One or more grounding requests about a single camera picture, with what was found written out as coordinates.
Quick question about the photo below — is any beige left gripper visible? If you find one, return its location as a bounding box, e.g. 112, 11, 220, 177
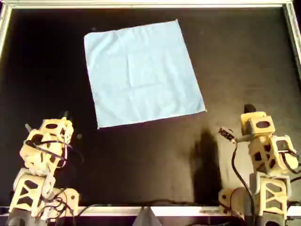
39, 109, 73, 145

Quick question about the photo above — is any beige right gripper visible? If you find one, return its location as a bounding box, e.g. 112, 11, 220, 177
240, 104, 276, 142

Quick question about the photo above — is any light blue microfibre cloth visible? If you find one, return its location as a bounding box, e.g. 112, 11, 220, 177
84, 20, 207, 129

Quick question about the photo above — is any thin black cable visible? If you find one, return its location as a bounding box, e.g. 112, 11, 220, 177
281, 150, 301, 182
25, 140, 74, 170
77, 199, 196, 214
231, 141, 256, 226

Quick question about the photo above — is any grey camera stand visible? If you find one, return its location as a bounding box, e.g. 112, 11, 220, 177
134, 206, 161, 226

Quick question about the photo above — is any aluminium table frame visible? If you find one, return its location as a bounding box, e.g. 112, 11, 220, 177
0, 0, 301, 217

